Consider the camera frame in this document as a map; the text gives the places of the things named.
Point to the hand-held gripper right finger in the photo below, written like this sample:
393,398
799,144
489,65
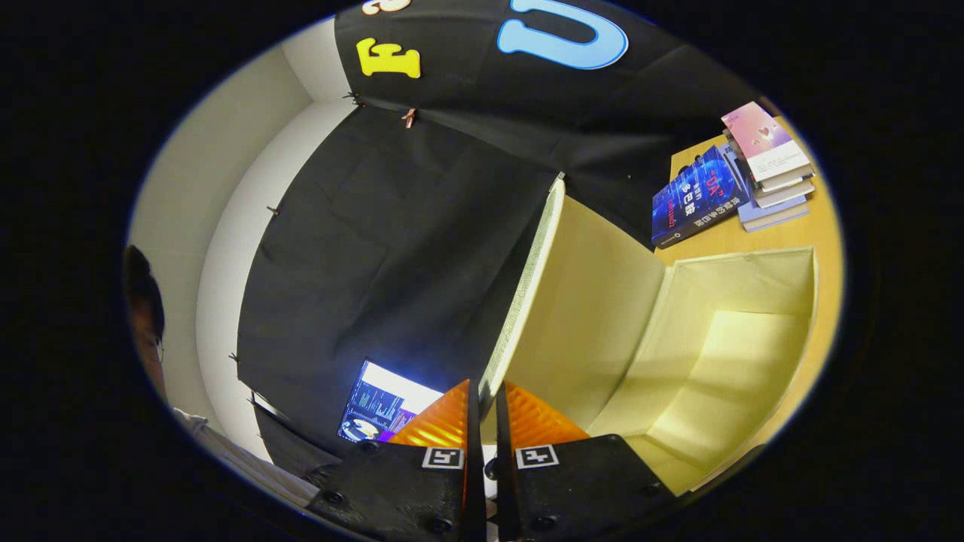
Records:
572,489

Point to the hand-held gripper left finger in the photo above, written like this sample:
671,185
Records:
407,489

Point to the lit computer monitor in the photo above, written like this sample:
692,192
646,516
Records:
384,403

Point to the black backdrop cloth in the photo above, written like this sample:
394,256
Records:
392,248

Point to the person's body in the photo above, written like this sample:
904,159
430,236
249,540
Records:
143,331

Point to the dark blue book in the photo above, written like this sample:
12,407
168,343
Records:
697,196

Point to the pale blue book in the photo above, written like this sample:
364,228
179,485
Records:
776,214

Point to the grey paperback book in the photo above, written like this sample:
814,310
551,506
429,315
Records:
787,181
787,196

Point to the red clip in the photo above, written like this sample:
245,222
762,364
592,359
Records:
409,117

